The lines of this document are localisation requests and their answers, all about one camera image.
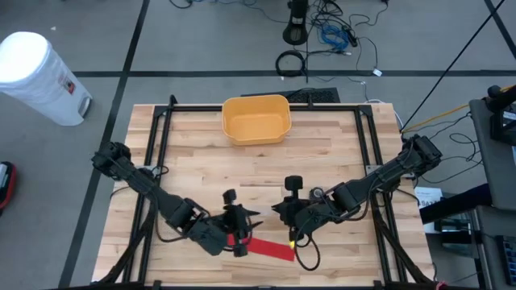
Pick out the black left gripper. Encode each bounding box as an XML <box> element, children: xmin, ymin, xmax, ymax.
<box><xmin>223</xmin><ymin>188</ymin><xmax>264</xmax><ymax>258</ymax></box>

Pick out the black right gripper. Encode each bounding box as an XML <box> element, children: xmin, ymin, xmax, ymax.
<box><xmin>270</xmin><ymin>175</ymin><xmax>312</xmax><ymax>247</ymax></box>

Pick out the red elastic bandage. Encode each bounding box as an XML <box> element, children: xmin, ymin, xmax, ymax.
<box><xmin>226</xmin><ymin>233</ymin><xmax>297</xmax><ymax>263</ymax></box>

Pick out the yellow plastic bin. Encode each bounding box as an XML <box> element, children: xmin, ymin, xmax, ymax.
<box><xmin>221</xmin><ymin>94</ymin><xmax>293</xmax><ymax>147</ymax></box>

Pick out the black keyboard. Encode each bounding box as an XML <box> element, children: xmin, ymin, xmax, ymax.
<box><xmin>240</xmin><ymin>87</ymin><xmax>342</xmax><ymax>105</ymax></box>

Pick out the white paper sheet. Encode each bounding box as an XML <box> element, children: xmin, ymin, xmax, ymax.
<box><xmin>414</xmin><ymin>186</ymin><xmax>444</xmax><ymax>235</ymax></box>

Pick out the black floor stand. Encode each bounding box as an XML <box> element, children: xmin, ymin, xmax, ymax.
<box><xmin>281</xmin><ymin>0</ymin><xmax>310</xmax><ymax>84</ymax></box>

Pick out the gray desk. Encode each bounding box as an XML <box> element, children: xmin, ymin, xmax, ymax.
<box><xmin>468</xmin><ymin>98</ymin><xmax>516</xmax><ymax>290</ymax></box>

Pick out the thin black pole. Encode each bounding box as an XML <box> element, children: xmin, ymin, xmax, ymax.
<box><xmin>401</xmin><ymin>0</ymin><xmax>507</xmax><ymax>132</ymax></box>

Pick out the red and black device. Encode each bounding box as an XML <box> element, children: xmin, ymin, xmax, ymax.
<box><xmin>0</xmin><ymin>160</ymin><xmax>19</xmax><ymax>211</ymax></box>

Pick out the white trash can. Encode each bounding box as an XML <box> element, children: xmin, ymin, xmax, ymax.
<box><xmin>0</xmin><ymin>31</ymin><xmax>94</xmax><ymax>127</ymax></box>

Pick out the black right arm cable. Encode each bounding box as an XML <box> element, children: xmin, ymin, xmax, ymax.
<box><xmin>293</xmin><ymin>233</ymin><xmax>322</xmax><ymax>271</ymax></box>

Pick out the black aluminium table frame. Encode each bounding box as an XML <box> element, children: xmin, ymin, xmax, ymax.
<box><xmin>96</xmin><ymin>94</ymin><xmax>439</xmax><ymax>290</ymax></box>

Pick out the black cable coil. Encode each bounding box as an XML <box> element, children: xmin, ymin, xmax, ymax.
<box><xmin>275</xmin><ymin>49</ymin><xmax>307</xmax><ymax>78</ymax></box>

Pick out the blue cable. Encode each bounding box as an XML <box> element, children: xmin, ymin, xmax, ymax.
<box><xmin>320</xmin><ymin>24</ymin><xmax>350</xmax><ymax>52</ymax></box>

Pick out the yellow cable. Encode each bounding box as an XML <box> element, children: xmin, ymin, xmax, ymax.
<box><xmin>401</xmin><ymin>84</ymin><xmax>516</xmax><ymax>134</ymax></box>

